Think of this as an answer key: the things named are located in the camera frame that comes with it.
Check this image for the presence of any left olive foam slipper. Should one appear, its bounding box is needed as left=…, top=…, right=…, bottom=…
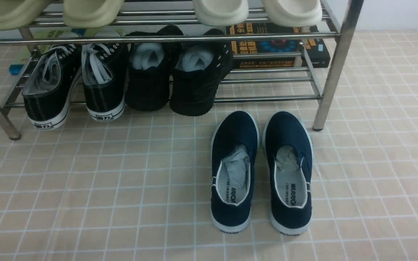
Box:
left=0, top=0, right=51, bottom=31

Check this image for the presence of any left black mesh shoe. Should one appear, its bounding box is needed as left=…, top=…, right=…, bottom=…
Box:
left=125, top=42, right=182, bottom=111

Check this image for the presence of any cream foam slipper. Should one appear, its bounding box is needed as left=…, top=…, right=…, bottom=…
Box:
left=192, top=0, right=249, bottom=26
left=262, top=0, right=323, bottom=28

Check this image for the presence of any navy slip-on shoe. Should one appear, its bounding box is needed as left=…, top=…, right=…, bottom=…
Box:
left=210, top=111, right=260, bottom=233
left=263, top=111, right=314, bottom=236

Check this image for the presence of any right olive foam slipper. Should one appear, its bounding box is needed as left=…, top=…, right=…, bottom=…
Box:
left=63, top=0, right=124, bottom=28

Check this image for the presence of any olive foam slipper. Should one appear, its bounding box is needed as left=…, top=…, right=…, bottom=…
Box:
left=63, top=0, right=124, bottom=28
left=0, top=0, right=51, bottom=31

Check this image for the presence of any black mesh shoe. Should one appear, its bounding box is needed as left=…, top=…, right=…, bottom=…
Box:
left=169, top=41, right=234, bottom=117
left=125, top=42, right=182, bottom=111

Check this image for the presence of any right cream foam slipper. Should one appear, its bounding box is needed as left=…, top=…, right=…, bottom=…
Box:
left=262, top=0, right=323, bottom=28

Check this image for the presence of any black canvas sneaker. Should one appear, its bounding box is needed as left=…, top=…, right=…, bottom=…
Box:
left=81, top=43, right=129, bottom=122
left=22, top=43, right=81, bottom=131

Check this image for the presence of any black book with orange text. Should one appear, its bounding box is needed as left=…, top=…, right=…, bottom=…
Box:
left=225, top=23, right=331, bottom=69

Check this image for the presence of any right navy slip-on shoe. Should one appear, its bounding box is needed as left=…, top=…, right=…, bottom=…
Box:
left=263, top=111, right=314, bottom=236

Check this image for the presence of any left cream foam slipper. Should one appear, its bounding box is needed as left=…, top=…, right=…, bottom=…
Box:
left=192, top=0, right=249, bottom=26

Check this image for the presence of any green and blue book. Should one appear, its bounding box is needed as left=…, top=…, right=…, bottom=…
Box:
left=9, top=28, right=126, bottom=75

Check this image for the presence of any right black mesh shoe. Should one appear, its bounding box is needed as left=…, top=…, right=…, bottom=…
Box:
left=169, top=41, right=234, bottom=117

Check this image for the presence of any stainless steel shoe rack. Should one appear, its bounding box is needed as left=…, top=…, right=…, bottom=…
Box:
left=0, top=0, right=364, bottom=141

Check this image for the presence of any left navy slip-on shoe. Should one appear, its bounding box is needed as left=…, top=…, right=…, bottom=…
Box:
left=210, top=111, right=260, bottom=233

